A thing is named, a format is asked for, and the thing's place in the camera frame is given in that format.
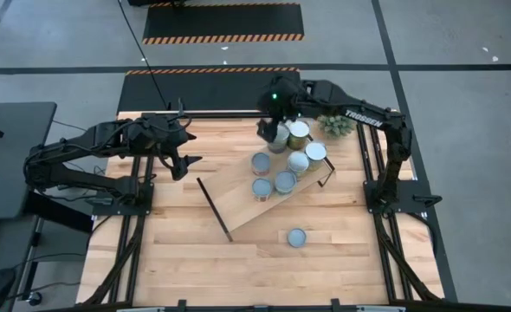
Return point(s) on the small black caster wheel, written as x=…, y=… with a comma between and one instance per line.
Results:
x=34, y=298

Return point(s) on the black hazard striped floor mat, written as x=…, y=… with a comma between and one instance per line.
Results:
x=212, y=91
x=223, y=19

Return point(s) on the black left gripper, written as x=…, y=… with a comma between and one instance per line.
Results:
x=176, y=141

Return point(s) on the olive green label tin can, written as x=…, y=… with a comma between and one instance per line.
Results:
x=299, y=129

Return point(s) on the black desk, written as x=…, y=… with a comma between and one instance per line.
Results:
x=4, y=130

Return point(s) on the wooden tray with black rim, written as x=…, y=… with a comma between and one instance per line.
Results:
x=238, y=203

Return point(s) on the small green succulent plant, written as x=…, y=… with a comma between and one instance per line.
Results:
x=335, y=125

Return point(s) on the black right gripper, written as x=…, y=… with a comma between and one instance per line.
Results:
x=281, y=102

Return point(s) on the peaches label tin can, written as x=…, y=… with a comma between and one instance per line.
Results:
x=282, y=139

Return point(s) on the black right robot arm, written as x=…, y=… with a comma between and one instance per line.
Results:
x=364, y=118

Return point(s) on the green peas label tin can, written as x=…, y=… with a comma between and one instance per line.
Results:
x=260, y=162

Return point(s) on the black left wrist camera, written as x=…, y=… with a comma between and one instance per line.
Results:
x=180, y=173

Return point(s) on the black aluminium table frame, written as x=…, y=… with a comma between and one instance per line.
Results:
x=221, y=115

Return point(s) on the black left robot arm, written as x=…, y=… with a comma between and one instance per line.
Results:
x=78, y=145

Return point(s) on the short tin can silver lid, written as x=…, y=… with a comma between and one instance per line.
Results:
x=296, y=237

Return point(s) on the blue and yellow tin can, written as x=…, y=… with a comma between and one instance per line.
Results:
x=298, y=161

